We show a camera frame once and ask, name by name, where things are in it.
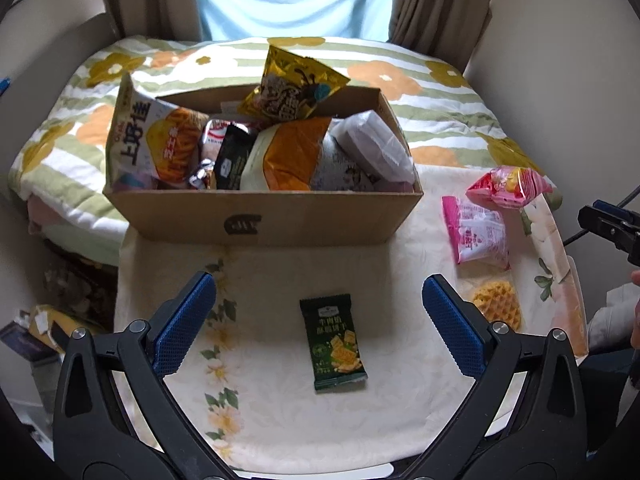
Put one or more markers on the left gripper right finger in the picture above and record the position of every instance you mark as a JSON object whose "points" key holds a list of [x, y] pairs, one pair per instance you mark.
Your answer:
{"points": [[523, 418]]}

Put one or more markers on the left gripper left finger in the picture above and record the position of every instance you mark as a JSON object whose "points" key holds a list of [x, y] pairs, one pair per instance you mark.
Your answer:
{"points": [[114, 416]]}

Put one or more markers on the waffle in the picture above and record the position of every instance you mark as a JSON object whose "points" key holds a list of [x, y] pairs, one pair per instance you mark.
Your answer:
{"points": [[498, 301]]}

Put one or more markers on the green cracker packet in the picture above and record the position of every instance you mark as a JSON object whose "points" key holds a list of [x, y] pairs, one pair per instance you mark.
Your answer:
{"points": [[332, 341]]}

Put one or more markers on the yellow Oishi chips bag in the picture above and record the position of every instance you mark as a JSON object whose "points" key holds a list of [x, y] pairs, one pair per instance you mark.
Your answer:
{"points": [[151, 141]]}

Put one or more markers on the black small packet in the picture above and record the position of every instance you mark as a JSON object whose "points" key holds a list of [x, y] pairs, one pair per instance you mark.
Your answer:
{"points": [[232, 157]]}

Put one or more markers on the orange white snack bag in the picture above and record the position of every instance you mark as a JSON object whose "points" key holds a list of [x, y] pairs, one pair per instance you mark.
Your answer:
{"points": [[285, 156]]}

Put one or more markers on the gold black snack bag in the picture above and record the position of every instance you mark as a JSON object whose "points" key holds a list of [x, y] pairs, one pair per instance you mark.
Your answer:
{"points": [[291, 88]]}

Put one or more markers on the snickers bar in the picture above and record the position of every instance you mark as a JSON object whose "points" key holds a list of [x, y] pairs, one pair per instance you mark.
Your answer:
{"points": [[203, 177]]}

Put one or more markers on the person right hand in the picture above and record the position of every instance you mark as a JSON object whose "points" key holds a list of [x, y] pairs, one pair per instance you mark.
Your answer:
{"points": [[635, 334]]}

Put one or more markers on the white fleece right sleeve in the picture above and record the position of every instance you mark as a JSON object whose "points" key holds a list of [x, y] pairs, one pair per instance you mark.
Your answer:
{"points": [[612, 323]]}

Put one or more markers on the pink jelly snack bag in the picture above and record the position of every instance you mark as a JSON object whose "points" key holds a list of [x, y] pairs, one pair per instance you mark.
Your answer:
{"points": [[508, 187]]}

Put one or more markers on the pink white small packet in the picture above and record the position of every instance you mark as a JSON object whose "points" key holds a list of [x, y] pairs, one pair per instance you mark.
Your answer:
{"points": [[475, 233]]}

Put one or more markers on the brown cardboard box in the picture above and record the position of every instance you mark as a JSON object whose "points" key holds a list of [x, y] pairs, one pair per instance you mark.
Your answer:
{"points": [[262, 218]]}

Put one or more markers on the floral striped quilt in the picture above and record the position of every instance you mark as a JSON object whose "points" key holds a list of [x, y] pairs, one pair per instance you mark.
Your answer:
{"points": [[62, 162]]}

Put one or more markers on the right brown curtain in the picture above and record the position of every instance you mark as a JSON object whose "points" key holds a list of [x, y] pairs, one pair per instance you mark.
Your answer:
{"points": [[445, 29]]}

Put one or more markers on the grey white snack bag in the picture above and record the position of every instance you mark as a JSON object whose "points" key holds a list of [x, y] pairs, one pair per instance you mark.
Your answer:
{"points": [[337, 172]]}

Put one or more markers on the red white shrimp chips bag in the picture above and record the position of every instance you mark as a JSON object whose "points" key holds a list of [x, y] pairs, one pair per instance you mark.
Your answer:
{"points": [[212, 139]]}

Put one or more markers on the grey headboard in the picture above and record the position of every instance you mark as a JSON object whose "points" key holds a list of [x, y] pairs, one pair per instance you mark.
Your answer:
{"points": [[29, 99]]}

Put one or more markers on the white blue tube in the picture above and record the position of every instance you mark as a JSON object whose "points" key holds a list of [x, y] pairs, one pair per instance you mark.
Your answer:
{"points": [[4, 85]]}

